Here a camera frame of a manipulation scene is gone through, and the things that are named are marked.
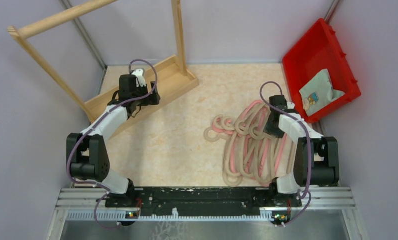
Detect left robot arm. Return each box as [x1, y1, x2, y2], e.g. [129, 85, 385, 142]
[66, 72, 160, 207]

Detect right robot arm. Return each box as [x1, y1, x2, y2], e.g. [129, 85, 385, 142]
[264, 95, 339, 207]

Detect wooden hanger rack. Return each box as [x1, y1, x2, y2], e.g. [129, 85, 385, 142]
[7, 0, 199, 134]

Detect black base bar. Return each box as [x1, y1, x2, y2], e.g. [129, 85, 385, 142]
[105, 187, 302, 217]

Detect pink hanger in pile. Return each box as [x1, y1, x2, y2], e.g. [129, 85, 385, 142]
[212, 100, 287, 181]

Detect beige hanger pile front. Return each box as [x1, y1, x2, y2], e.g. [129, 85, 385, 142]
[222, 102, 297, 187]

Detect printed cloth in bin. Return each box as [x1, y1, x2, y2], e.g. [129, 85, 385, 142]
[299, 69, 345, 117]

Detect red plastic bin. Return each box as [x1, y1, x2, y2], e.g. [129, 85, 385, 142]
[282, 18, 361, 124]

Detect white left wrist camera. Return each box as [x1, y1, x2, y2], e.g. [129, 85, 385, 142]
[131, 68, 147, 88]

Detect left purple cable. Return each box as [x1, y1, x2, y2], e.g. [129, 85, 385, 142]
[66, 59, 159, 230]

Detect purple cable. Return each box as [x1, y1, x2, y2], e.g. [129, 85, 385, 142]
[66, 59, 159, 230]
[259, 81, 312, 228]

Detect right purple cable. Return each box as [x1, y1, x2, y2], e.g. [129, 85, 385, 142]
[259, 81, 312, 228]

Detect aluminium rail frame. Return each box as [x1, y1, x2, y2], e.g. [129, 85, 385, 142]
[47, 187, 368, 240]

